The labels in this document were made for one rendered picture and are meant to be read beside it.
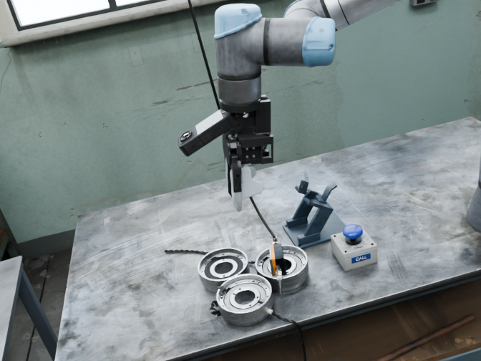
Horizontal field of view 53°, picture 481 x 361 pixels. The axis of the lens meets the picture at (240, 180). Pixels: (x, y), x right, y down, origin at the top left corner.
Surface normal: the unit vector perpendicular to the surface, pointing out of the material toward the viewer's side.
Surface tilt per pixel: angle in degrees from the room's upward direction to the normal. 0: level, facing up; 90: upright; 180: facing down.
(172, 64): 90
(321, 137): 90
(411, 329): 0
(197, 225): 0
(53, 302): 0
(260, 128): 91
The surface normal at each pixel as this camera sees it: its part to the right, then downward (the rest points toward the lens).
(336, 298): -0.16, -0.86
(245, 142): 0.20, 0.46
